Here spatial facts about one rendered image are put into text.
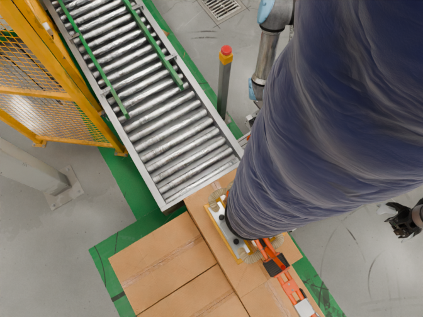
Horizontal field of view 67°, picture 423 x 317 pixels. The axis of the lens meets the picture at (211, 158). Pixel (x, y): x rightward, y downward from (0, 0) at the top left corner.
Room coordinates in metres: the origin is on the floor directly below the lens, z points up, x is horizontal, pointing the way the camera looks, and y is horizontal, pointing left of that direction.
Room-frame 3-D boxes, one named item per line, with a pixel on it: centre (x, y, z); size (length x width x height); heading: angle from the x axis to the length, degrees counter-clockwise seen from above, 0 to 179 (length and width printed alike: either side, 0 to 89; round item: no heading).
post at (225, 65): (1.24, -0.08, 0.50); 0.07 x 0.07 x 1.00; 33
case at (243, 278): (0.17, -0.17, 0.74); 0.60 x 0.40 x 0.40; 32
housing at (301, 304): (-0.20, -0.42, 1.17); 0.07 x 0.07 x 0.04; 32
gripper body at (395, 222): (0.13, -0.66, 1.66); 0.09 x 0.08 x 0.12; 126
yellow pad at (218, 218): (0.14, -0.09, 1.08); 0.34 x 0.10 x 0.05; 32
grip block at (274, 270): (-0.02, -0.31, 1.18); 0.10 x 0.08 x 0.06; 122
